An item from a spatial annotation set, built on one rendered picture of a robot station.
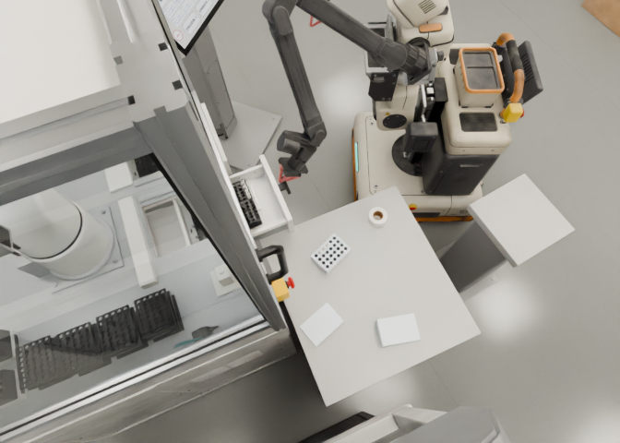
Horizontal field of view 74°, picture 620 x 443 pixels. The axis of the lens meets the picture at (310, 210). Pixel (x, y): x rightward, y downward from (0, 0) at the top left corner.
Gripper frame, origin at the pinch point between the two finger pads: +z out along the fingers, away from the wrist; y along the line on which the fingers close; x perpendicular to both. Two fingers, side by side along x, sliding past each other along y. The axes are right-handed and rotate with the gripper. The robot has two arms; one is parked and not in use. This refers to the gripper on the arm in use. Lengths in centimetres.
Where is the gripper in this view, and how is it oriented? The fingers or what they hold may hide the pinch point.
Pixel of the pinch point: (281, 180)
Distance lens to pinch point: 150.5
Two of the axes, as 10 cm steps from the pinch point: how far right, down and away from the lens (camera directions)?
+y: -7.6, 0.6, -6.4
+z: -5.1, 5.4, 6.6
